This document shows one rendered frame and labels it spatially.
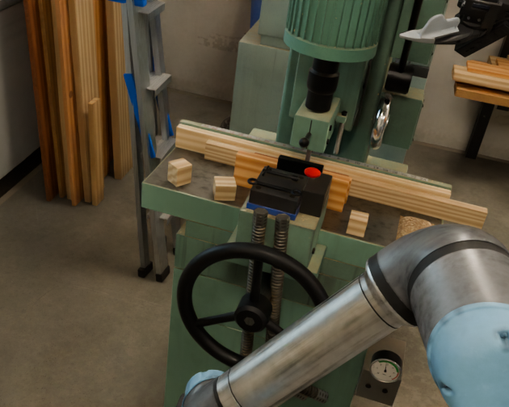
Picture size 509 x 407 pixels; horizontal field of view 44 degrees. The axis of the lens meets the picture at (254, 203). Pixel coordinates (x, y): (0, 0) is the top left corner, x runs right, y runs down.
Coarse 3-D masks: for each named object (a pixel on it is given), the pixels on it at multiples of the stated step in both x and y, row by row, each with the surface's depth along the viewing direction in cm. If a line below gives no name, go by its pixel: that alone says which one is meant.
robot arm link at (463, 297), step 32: (448, 256) 63; (480, 256) 62; (416, 288) 64; (448, 288) 60; (480, 288) 58; (416, 320) 64; (448, 320) 57; (480, 320) 55; (448, 352) 56; (480, 352) 54; (448, 384) 56; (480, 384) 55
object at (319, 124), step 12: (300, 108) 126; (336, 108) 129; (300, 120) 124; (312, 120) 123; (324, 120) 122; (300, 132) 125; (312, 132) 124; (324, 132) 123; (312, 144) 125; (324, 144) 125
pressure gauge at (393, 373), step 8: (376, 352) 126; (384, 352) 125; (392, 352) 125; (376, 360) 124; (384, 360) 124; (392, 360) 123; (400, 360) 125; (376, 368) 125; (384, 368) 125; (392, 368) 124; (400, 368) 124; (376, 376) 126; (384, 376) 126; (392, 376) 125; (400, 376) 124
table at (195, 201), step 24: (192, 168) 135; (216, 168) 136; (144, 192) 128; (168, 192) 127; (192, 192) 126; (240, 192) 129; (192, 216) 128; (216, 216) 126; (336, 216) 125; (384, 216) 128; (336, 240) 121; (360, 240) 120; (384, 240) 121; (240, 264) 118; (264, 264) 117; (312, 264) 116; (360, 264) 122
